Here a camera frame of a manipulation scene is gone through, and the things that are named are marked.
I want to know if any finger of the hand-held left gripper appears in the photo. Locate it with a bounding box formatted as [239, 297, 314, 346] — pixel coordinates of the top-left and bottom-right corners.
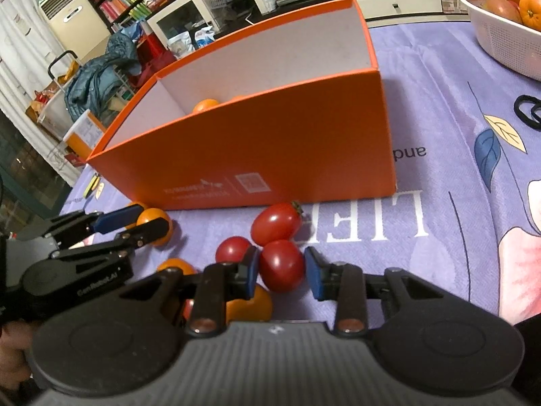
[17, 204, 146, 242]
[50, 218, 170, 262]

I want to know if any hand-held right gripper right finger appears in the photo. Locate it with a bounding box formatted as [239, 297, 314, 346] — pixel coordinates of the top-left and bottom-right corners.
[304, 245, 462, 335]

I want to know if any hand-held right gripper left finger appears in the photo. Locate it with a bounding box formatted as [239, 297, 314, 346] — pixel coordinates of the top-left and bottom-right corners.
[120, 244, 260, 336]

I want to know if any orange cardboard box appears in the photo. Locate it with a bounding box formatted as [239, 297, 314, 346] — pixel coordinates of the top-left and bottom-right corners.
[86, 0, 398, 212]

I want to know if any person's left hand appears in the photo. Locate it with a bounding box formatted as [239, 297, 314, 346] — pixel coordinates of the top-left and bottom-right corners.
[0, 321, 40, 375]

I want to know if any blue padded jacket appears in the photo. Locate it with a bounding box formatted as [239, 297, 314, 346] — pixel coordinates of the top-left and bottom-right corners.
[64, 34, 140, 125]

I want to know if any purple floral tablecloth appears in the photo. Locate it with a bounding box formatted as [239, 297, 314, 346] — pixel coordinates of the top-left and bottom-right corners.
[57, 17, 541, 339]

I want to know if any metal trolley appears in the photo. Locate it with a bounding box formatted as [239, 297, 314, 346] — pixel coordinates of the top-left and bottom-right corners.
[47, 50, 81, 94]

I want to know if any beige standing air conditioner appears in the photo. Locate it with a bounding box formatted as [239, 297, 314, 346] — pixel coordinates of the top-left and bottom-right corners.
[39, 0, 111, 62]

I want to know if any white blue plastic bag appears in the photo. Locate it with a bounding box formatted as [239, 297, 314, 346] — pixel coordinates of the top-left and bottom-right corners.
[194, 27, 216, 49]

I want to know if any dark bookshelf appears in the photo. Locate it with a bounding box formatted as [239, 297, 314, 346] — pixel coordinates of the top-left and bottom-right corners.
[68, 0, 170, 35]

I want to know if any white plastic basket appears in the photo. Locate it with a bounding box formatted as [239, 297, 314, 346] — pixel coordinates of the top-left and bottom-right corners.
[458, 0, 541, 81]

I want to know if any red apple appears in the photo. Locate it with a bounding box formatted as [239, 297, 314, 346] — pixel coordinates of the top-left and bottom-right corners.
[482, 0, 524, 25]

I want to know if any black hair tie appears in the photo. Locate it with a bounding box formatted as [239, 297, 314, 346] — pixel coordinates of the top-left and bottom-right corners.
[513, 95, 541, 132]

